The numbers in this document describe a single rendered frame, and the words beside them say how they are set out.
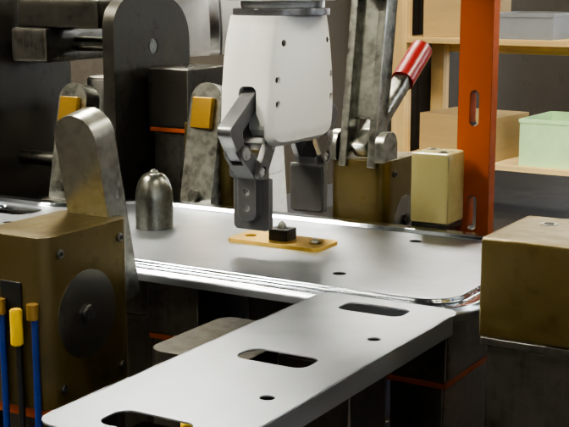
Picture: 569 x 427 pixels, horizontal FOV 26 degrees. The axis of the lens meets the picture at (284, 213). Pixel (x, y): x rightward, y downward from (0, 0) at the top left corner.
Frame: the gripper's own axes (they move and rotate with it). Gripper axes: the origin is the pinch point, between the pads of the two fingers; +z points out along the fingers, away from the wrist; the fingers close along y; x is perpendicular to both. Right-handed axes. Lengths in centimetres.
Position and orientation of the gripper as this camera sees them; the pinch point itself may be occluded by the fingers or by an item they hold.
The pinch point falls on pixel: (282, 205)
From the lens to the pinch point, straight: 97.9
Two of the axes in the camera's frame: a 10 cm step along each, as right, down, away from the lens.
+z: 0.0, 9.8, 1.8
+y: -5.1, 1.6, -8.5
